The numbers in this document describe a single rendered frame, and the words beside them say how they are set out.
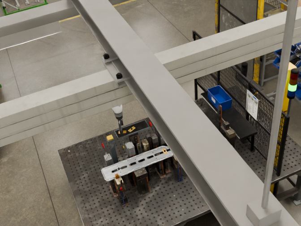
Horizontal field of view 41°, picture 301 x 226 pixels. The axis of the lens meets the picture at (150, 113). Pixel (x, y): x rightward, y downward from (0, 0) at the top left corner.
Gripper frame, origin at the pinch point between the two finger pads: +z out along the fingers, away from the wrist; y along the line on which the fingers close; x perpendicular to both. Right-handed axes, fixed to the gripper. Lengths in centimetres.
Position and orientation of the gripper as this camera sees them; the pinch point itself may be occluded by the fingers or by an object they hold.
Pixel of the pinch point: (121, 128)
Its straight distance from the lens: 438.6
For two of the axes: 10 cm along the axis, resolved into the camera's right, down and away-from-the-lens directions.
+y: 0.1, 6.6, -7.5
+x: 9.9, -0.8, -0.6
